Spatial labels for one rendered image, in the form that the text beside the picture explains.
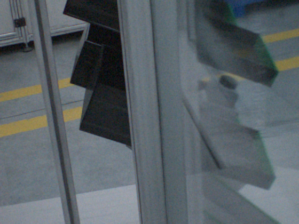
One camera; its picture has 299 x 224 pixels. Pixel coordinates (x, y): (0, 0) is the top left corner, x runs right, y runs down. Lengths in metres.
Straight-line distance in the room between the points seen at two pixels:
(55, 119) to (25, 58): 3.83
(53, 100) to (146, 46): 0.46
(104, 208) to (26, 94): 2.66
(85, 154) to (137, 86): 3.00
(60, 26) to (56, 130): 3.97
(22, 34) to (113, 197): 3.30
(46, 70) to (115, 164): 2.47
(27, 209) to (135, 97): 1.17
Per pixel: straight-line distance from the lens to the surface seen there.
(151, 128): 0.33
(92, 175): 3.13
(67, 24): 4.75
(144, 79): 0.31
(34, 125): 3.67
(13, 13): 4.62
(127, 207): 1.43
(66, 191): 0.82
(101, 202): 1.46
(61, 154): 0.79
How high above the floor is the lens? 1.71
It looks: 28 degrees down
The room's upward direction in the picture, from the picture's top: 5 degrees counter-clockwise
